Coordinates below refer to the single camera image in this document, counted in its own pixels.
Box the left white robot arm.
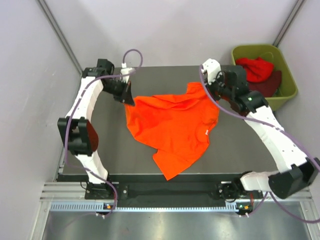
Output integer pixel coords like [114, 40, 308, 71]
[57, 59, 135, 199]

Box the dark maroon t shirt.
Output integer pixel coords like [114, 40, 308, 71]
[248, 70, 282, 98]

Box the aluminium frame rail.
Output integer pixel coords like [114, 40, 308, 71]
[40, 182, 312, 202]

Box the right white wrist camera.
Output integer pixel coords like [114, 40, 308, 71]
[201, 58, 221, 85]

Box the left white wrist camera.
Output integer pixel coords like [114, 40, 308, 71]
[120, 62, 136, 83]

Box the orange t shirt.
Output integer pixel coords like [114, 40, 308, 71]
[124, 82, 220, 181]

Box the olive green plastic bin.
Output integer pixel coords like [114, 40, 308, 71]
[231, 44, 298, 112]

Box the slotted grey cable duct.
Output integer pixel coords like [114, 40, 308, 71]
[50, 202, 239, 213]

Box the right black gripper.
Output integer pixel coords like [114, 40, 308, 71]
[203, 71, 234, 103]

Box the red t shirt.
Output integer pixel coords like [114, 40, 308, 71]
[235, 57, 274, 83]

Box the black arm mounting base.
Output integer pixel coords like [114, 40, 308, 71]
[84, 173, 264, 208]

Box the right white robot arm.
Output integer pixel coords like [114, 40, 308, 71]
[199, 64, 320, 200]

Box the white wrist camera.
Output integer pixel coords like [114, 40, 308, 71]
[120, 62, 136, 83]
[201, 58, 221, 85]

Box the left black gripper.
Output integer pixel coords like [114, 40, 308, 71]
[102, 79, 135, 107]

